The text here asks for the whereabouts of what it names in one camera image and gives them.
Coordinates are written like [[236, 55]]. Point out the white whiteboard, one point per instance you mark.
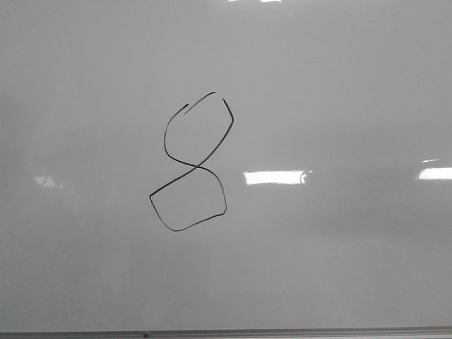
[[176, 165]]

